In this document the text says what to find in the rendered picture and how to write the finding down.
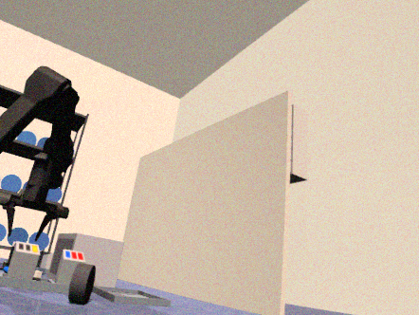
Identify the beige flat panel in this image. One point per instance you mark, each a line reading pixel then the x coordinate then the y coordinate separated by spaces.
pixel 209 214

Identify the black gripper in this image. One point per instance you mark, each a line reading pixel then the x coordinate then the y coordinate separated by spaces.
pixel 35 193

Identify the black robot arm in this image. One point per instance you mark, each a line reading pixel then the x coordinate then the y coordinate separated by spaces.
pixel 45 89

